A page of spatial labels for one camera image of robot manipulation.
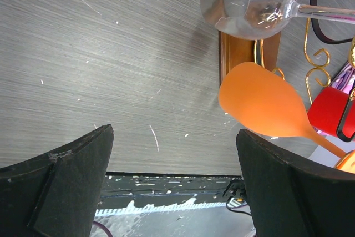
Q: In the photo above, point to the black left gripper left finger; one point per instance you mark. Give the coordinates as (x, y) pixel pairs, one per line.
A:
(57, 192)

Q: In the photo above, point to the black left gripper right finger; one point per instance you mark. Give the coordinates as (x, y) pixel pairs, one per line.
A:
(290, 195)

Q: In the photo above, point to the red wine glass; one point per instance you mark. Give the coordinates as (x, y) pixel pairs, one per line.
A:
(332, 112)

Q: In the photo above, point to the clear wine glass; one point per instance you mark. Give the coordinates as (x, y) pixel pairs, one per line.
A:
(261, 19)

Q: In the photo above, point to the orange wine glass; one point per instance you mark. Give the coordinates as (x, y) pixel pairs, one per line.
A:
(268, 105)

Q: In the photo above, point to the purple cartoon pouch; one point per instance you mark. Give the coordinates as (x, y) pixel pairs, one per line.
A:
(343, 81)

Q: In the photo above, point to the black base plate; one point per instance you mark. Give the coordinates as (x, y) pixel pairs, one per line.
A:
(120, 184)

